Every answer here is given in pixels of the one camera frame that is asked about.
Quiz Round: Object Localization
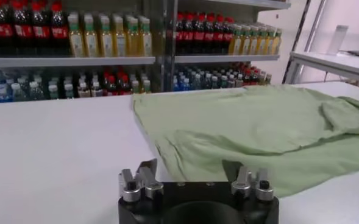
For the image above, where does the yellow drink bottle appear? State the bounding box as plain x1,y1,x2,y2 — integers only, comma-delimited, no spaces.
124,15,140,58
249,26,259,55
138,16,153,58
68,12,85,58
240,24,252,55
98,13,115,58
273,27,283,55
266,27,276,55
229,24,243,55
257,26,268,55
112,13,127,58
83,12,100,58

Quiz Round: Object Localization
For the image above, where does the light green t-shirt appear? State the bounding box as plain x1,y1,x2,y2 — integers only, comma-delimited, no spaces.
131,84,359,198

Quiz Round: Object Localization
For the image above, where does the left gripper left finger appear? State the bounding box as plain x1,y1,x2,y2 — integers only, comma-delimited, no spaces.
119,158,165,202

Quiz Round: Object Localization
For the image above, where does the beverage display cabinet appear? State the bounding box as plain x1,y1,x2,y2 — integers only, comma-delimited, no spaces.
0,0,168,104
163,0,291,92

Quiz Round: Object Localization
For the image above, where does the glass cabinet door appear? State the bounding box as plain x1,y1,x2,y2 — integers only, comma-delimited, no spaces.
284,0,326,85

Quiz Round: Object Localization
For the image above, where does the white side table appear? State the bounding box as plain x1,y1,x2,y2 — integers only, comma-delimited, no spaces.
282,50,359,92

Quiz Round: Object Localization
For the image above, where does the cola bottle red cap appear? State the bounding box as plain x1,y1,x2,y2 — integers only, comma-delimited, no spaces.
175,13,186,55
223,16,235,55
0,0,15,57
31,1,52,57
193,13,205,55
13,0,34,57
183,13,195,55
50,1,71,57
213,15,224,55
204,14,215,55

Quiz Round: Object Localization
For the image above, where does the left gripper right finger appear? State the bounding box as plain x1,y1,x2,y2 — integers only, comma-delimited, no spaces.
221,160,274,201

